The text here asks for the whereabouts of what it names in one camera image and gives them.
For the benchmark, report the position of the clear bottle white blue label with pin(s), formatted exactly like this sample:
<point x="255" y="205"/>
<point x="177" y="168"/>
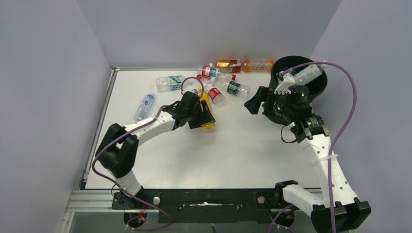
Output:
<point x="309" y="74"/>

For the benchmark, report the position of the clear bottle blue green label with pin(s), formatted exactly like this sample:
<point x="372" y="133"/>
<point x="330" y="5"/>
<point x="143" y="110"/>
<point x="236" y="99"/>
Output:
<point x="169" y="83"/>

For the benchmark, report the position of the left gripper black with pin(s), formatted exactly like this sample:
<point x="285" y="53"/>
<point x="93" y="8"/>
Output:
<point x="205" y="117"/>

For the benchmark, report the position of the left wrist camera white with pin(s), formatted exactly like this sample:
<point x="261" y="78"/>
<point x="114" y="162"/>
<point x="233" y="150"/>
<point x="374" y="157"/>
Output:
<point x="196" y="91"/>

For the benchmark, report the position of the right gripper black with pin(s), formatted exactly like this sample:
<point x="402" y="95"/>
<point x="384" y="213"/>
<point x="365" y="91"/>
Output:
<point x="263" y="94"/>

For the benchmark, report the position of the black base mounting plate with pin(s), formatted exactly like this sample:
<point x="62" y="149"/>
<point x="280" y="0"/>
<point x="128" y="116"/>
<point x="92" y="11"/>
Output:
<point x="206" y="205"/>

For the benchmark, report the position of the clear bottle red blue label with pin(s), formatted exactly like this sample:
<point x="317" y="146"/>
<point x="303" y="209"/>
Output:
<point x="215" y="73"/>

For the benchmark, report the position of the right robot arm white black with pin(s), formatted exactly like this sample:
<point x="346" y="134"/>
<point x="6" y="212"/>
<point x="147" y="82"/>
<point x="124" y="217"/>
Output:
<point x="339" y="206"/>

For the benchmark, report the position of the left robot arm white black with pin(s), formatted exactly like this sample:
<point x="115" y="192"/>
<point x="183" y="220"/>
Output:
<point x="118" y="149"/>

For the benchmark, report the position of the clear blue water bottle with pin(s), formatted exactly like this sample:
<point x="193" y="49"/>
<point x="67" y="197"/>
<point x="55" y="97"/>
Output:
<point x="144" y="108"/>

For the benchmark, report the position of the yellow juice bottle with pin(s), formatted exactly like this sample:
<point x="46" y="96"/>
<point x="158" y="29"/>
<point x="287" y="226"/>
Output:
<point x="207" y="112"/>

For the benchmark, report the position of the black ribbed plastic bin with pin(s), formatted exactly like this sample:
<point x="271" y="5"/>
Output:
<point x="316" y="87"/>

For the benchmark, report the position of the orange drink bottle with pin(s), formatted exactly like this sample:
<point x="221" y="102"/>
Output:
<point x="258" y="66"/>

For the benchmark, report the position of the red gold label bottle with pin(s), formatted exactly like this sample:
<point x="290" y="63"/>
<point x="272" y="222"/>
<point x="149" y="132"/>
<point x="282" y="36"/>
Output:
<point x="232" y="65"/>

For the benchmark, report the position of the clear bottle dark green label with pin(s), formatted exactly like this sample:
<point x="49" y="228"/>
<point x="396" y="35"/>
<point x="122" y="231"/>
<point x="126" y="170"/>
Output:
<point x="234" y="88"/>

